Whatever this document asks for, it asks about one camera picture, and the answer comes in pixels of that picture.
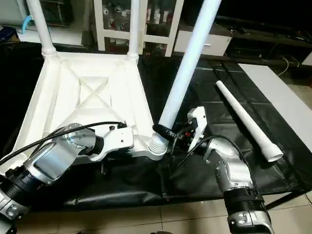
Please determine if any white plastic table top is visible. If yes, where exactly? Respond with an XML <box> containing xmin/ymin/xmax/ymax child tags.
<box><xmin>0</xmin><ymin>50</ymin><xmax>169</xmax><ymax>172</ymax></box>

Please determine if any white plastic table leg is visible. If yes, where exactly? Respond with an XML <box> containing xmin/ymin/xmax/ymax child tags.
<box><xmin>147</xmin><ymin>0</ymin><xmax>222</xmax><ymax>161</ymax></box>
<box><xmin>126</xmin><ymin>0</ymin><xmax>142</xmax><ymax>59</ymax></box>
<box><xmin>215</xmin><ymin>80</ymin><xmax>284</xmax><ymax>163</ymax></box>
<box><xmin>27</xmin><ymin>0</ymin><xmax>59</xmax><ymax>58</ymax></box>

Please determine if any black work mat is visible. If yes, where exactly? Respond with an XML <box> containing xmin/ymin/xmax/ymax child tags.
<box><xmin>0</xmin><ymin>41</ymin><xmax>312</xmax><ymax>211</ymax></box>

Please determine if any white drawer unit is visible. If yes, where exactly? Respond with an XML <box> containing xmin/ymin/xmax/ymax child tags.
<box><xmin>174</xmin><ymin>30</ymin><xmax>232</xmax><ymax>57</ymax></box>

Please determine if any white flat board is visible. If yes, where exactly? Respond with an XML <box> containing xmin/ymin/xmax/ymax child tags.
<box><xmin>239</xmin><ymin>63</ymin><xmax>312</xmax><ymax>142</ymax></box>

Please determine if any white glass door cabinet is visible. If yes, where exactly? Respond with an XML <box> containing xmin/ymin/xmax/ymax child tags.
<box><xmin>94</xmin><ymin>0</ymin><xmax>185</xmax><ymax>57</ymax></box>

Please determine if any dark low media cabinet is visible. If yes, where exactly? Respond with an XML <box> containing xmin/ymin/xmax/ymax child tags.
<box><xmin>227</xmin><ymin>19</ymin><xmax>312</xmax><ymax>64</ymax></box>

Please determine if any light blue plastic object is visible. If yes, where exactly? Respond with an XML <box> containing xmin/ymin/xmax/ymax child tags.
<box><xmin>19</xmin><ymin>15</ymin><xmax>36</xmax><ymax>35</ymax></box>

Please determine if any brown cardboard box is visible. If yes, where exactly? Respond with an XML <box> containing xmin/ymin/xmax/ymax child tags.
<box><xmin>0</xmin><ymin>27</ymin><xmax>19</xmax><ymax>43</ymax></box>

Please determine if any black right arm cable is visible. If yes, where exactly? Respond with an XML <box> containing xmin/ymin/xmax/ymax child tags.
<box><xmin>168</xmin><ymin>122</ymin><xmax>249</xmax><ymax>181</ymax></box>

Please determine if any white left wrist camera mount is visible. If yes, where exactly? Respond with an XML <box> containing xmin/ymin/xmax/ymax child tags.
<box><xmin>90</xmin><ymin>126</ymin><xmax>135</xmax><ymax>162</ymax></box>

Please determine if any black metal frame leg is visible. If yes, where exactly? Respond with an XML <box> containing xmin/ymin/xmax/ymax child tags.
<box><xmin>263</xmin><ymin>191</ymin><xmax>312</xmax><ymax>210</ymax></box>

